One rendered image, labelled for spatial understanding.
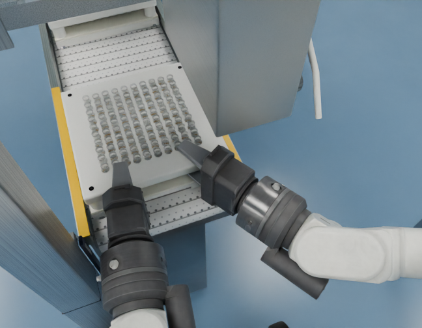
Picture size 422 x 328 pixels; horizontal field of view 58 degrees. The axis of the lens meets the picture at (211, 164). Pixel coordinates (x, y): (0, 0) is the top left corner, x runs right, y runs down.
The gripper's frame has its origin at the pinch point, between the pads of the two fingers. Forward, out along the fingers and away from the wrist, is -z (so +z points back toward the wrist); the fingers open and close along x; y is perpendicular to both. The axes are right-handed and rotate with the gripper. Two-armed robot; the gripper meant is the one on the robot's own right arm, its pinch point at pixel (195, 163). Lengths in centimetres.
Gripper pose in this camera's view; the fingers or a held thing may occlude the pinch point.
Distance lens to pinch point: 62.3
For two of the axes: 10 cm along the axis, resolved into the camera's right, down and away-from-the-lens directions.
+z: 7.9, 5.1, -3.3
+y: 6.1, -6.6, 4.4
